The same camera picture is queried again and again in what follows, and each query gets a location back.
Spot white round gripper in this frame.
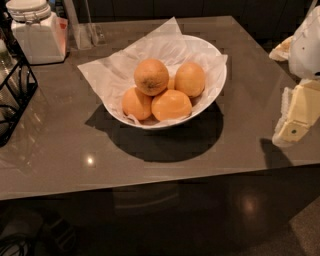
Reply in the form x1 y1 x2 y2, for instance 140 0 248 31
269 6 320 147

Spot orange with dark spot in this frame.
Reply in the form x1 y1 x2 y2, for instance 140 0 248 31
134 58 169 96

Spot right back orange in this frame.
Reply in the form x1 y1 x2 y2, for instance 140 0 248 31
175 62 206 98

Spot hidden middle orange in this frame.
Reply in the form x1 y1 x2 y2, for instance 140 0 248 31
167 77 175 90

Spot front right orange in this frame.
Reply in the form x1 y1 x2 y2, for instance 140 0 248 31
151 89 192 121

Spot white bowl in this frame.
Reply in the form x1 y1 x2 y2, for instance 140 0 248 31
97 35 227 129

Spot front left orange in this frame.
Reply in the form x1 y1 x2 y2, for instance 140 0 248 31
122 87 152 120

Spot white tissue paper liner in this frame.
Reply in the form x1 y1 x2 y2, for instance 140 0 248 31
79 18 228 130

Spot clear acrylic stand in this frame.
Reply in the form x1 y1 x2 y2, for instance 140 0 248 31
64 0 106 50

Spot white ceramic clip-top jar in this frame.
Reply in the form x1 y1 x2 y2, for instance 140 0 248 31
6 0 68 65

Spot black wire basket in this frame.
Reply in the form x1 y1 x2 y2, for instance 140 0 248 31
0 9 38 147

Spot black cables on floor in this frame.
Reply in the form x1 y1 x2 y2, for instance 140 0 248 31
0 229 38 256

